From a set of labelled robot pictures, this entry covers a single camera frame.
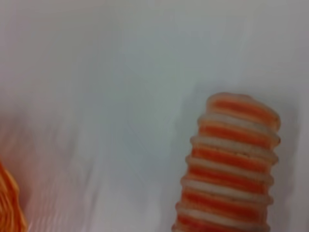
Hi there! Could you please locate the orange wire basket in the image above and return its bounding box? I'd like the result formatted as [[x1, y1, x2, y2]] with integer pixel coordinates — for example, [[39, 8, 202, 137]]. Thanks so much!
[[0, 160, 28, 232]]

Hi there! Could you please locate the orange striped bread roll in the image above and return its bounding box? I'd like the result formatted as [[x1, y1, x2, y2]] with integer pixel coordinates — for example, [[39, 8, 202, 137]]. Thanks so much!
[[171, 92, 281, 232]]

